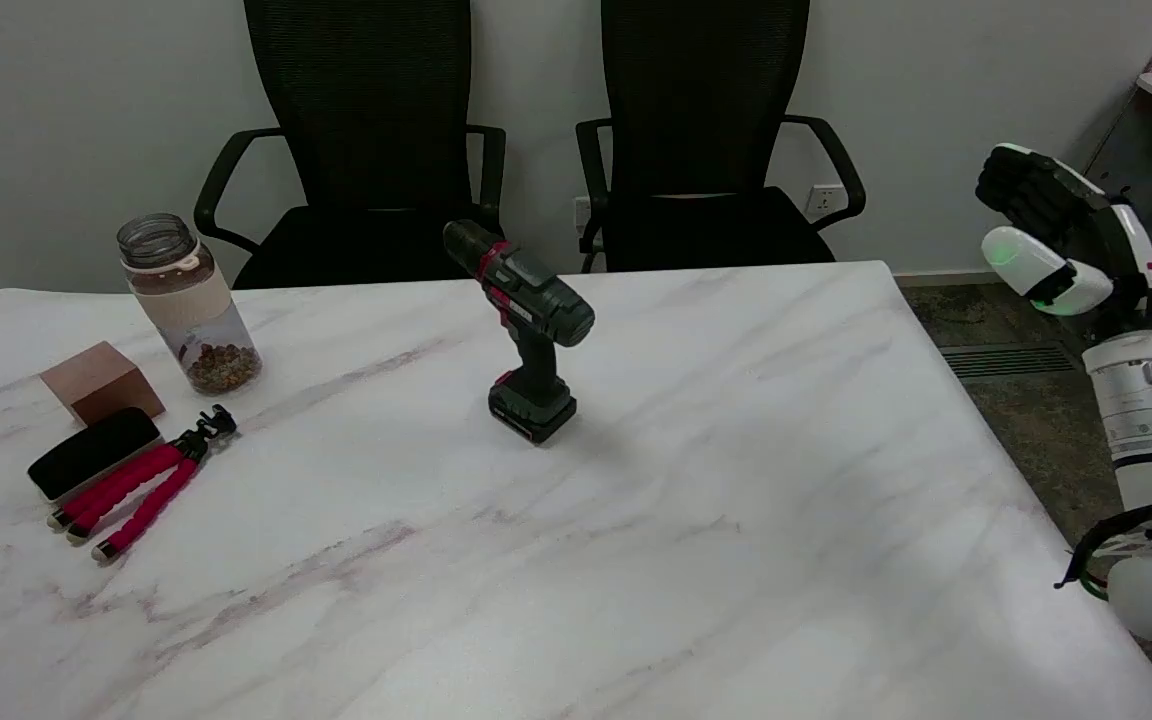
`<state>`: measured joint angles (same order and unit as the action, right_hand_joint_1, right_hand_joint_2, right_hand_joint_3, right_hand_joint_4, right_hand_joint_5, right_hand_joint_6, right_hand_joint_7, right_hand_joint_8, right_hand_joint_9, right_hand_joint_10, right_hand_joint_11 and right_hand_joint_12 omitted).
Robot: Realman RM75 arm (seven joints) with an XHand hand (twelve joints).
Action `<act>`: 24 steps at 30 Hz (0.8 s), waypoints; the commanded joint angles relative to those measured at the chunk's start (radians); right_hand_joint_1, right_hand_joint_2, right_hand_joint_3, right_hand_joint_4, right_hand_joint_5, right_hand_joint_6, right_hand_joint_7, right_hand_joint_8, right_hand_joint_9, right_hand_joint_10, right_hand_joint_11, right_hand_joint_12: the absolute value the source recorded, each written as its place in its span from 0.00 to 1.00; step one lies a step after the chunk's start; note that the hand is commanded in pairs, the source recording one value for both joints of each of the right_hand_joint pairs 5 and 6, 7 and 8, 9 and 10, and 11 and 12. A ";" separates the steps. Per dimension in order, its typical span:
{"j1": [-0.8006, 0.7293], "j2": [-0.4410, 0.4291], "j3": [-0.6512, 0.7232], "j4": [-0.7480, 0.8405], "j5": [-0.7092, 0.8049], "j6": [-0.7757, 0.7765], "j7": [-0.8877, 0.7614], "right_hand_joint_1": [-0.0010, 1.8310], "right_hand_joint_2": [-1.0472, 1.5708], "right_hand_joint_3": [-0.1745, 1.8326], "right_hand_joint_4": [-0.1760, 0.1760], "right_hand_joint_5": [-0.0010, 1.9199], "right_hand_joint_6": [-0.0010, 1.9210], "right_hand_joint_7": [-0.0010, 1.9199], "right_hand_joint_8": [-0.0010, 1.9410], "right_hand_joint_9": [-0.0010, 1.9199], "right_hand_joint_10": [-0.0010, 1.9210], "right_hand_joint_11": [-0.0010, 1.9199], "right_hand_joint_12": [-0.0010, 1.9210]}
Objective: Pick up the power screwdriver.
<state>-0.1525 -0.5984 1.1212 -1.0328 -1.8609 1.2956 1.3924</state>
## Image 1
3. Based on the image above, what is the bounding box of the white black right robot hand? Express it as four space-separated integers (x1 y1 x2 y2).
975 143 1152 332

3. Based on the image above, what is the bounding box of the dark green power screwdriver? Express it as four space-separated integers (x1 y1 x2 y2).
442 220 597 446

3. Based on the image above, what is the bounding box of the floor vent grille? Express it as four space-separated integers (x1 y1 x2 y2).
938 343 1079 380

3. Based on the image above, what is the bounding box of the black mesh office chair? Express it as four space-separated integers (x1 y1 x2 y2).
193 0 507 291
575 0 867 274

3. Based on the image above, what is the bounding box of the clear bottle with nuts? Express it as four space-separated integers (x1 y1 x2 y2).
116 213 264 396

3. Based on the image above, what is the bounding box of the red flexible mini tripod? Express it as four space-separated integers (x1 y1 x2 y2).
47 404 238 564

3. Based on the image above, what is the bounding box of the copper coloured cube block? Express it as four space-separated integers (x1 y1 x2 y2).
40 341 166 426

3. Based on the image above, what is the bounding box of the black oblong case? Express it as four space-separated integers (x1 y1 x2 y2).
27 407 163 502

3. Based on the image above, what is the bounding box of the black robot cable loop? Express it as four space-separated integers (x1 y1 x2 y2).
1054 498 1152 602

